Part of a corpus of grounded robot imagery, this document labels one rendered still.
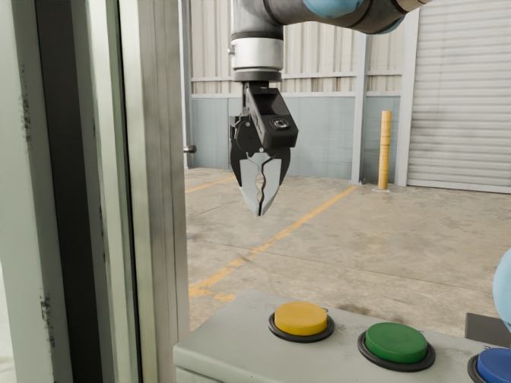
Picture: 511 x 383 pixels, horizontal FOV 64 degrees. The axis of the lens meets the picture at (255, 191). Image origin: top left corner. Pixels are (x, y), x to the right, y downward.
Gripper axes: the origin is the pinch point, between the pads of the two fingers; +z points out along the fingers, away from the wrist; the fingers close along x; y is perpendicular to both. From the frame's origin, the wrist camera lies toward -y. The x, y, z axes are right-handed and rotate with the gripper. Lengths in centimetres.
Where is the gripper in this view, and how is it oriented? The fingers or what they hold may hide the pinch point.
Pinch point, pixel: (260, 209)
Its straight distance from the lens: 62.3
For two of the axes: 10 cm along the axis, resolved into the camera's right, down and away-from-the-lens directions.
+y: -2.0, -2.0, 9.6
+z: 0.0, 9.8, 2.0
